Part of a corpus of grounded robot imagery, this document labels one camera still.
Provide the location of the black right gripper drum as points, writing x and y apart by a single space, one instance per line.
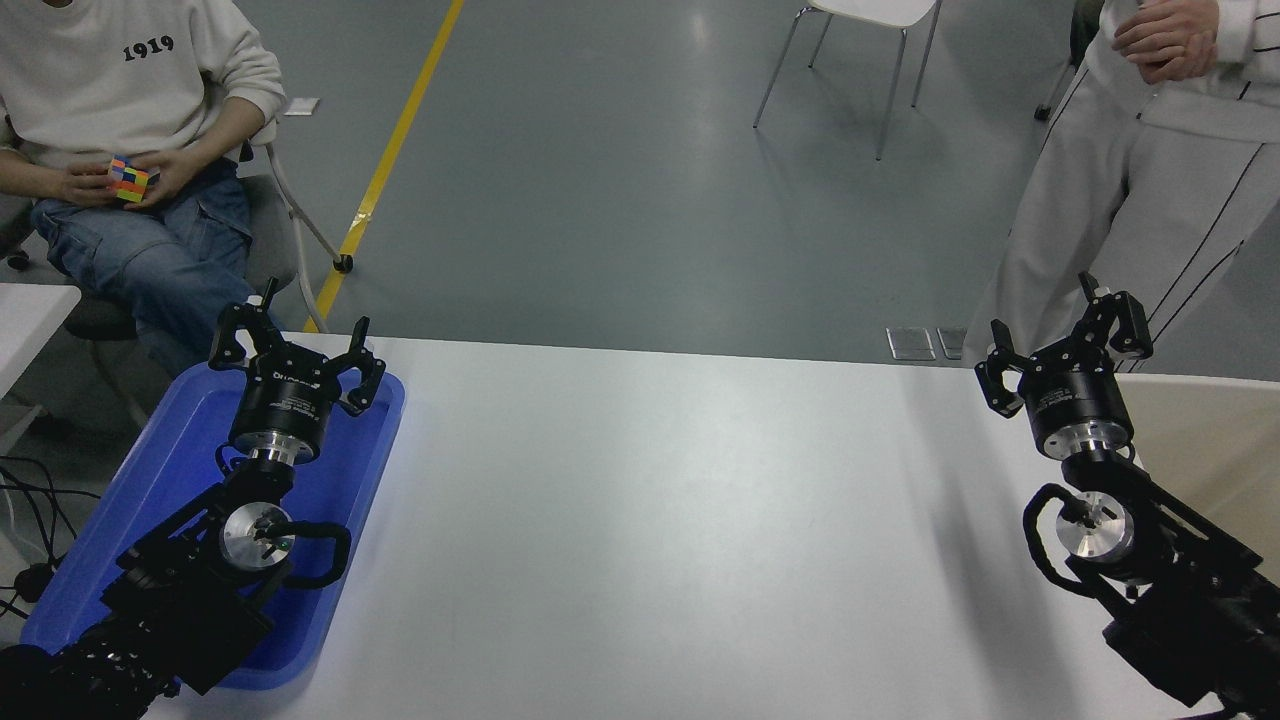
1075 395

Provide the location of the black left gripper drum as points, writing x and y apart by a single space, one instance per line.
285 400

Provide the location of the multicolour puzzle cube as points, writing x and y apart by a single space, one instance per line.
132 179

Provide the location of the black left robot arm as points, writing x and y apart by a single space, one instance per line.
180 600

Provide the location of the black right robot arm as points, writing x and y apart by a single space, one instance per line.
1190 610

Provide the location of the seated person's left forearm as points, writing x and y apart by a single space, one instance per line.
230 130

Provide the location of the seated person's right forearm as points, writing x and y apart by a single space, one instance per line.
30 172

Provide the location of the seated person's left hand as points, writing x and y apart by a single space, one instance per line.
180 170

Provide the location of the seated person's right hand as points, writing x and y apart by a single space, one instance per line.
85 188

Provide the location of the standing person's right hand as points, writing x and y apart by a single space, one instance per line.
1175 68

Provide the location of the standing person's left hand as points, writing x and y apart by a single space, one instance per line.
1175 28

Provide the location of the metal floor outlet plate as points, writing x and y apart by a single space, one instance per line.
910 343
950 342

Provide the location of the standing person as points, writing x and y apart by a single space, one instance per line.
1080 180

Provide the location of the large pale bin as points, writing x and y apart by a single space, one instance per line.
1210 450

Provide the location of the blue plastic tray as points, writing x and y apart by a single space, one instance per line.
150 480

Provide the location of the white side table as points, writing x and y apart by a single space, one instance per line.
30 320

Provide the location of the white paper sheet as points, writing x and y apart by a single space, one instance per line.
301 106

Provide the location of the yellow floor tape line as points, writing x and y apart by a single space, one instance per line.
400 120

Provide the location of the seated person with cube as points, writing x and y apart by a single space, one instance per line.
100 90

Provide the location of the black power plug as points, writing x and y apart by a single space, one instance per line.
33 583

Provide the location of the white chair metal legs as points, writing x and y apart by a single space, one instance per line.
870 8

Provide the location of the grey chair white frame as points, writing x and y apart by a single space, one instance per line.
270 230

